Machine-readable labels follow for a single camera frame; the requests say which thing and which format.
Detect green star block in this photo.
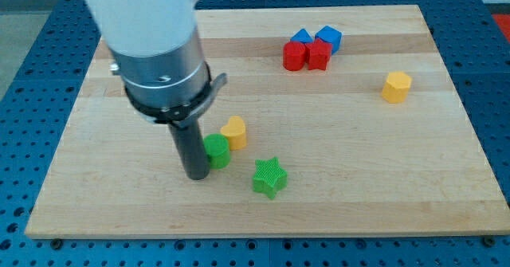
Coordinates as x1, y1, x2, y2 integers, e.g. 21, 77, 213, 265
252, 157, 288, 200

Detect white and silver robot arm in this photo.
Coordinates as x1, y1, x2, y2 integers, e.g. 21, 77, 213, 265
85, 0, 227, 180

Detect blue cube block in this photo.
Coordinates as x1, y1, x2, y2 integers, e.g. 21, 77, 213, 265
315, 26, 343, 54

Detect blue triangle block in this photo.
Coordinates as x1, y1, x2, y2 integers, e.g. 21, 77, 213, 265
290, 29, 314, 44

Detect yellow hexagon block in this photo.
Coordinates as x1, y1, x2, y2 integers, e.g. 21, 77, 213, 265
381, 71, 413, 104

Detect red star block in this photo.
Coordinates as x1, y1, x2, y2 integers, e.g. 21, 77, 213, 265
305, 38, 332, 71

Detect wooden board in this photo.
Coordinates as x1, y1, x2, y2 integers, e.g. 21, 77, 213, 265
25, 5, 509, 239

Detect yellow heart block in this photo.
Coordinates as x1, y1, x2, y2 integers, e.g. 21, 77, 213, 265
220, 116, 247, 151

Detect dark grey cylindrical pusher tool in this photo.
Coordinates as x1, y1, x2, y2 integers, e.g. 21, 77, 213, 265
169, 121, 210, 180

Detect red cylinder block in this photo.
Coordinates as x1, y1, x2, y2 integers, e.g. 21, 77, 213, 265
282, 41, 306, 71

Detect green cylinder block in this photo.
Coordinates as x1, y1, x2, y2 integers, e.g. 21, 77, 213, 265
204, 134, 231, 169

